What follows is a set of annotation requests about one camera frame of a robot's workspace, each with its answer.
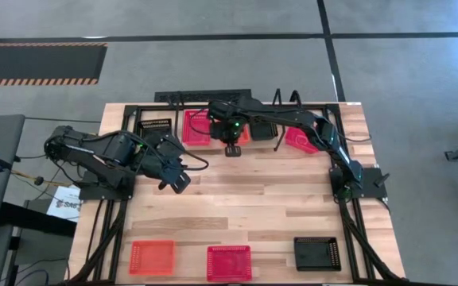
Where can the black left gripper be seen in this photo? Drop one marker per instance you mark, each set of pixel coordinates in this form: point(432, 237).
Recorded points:
point(163, 163)

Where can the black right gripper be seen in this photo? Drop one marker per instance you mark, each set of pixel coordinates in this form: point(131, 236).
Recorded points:
point(229, 129)

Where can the orange plastic slotted basket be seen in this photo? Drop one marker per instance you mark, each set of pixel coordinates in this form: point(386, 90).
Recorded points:
point(151, 257)
point(245, 138)

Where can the red plastic slotted basket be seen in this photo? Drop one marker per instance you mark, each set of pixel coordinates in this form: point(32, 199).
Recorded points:
point(193, 131)
point(229, 263)
point(298, 141)

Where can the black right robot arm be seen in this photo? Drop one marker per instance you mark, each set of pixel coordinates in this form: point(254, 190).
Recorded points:
point(284, 117)

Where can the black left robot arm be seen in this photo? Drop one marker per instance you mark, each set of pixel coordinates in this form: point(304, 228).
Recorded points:
point(94, 155)

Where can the white printed paper sheet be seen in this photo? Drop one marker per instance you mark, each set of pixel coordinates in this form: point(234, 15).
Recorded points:
point(68, 206)

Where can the black round plug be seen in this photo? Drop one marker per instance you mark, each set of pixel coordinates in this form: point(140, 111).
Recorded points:
point(38, 181)

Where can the black desk beam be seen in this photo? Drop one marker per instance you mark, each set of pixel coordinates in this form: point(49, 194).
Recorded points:
point(34, 220)

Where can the grey side desk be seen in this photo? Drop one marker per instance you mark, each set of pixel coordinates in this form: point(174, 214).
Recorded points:
point(2, 131)

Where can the black hazard striped floor mat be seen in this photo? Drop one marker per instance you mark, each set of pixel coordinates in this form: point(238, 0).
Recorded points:
point(34, 63)

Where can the black frame wooden shelf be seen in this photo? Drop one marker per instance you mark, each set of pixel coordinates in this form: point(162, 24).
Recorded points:
point(277, 145)

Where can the black square base plate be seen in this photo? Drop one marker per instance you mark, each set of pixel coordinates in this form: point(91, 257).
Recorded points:
point(374, 184)
point(94, 194)

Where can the black metal arch bracket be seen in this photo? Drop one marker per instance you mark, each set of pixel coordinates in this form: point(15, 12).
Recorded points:
point(295, 93)

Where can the black aluminium rig frame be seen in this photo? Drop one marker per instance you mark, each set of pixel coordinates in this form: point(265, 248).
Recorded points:
point(129, 108)

